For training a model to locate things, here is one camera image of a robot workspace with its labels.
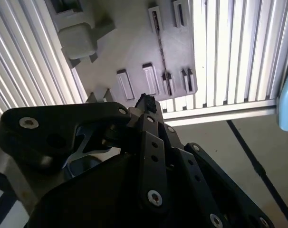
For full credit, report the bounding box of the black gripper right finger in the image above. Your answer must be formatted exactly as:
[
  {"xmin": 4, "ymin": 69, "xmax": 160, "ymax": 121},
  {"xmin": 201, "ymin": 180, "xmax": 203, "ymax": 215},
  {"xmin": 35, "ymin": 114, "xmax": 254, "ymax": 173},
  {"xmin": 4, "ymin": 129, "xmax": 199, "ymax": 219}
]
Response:
[{"xmin": 147, "ymin": 96, "xmax": 276, "ymax": 228}]

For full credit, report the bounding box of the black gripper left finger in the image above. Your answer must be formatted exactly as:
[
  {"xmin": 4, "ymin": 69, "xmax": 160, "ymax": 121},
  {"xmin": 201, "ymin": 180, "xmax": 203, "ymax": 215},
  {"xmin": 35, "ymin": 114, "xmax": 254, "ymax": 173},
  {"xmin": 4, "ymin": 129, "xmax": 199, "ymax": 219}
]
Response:
[{"xmin": 0, "ymin": 93, "xmax": 170, "ymax": 216}]

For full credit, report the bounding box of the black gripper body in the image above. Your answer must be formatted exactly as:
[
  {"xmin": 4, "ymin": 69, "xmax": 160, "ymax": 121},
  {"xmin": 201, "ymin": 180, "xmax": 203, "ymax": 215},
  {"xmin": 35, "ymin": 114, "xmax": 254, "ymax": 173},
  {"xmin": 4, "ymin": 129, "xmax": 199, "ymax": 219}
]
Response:
[{"xmin": 29, "ymin": 152, "xmax": 208, "ymax": 228}]

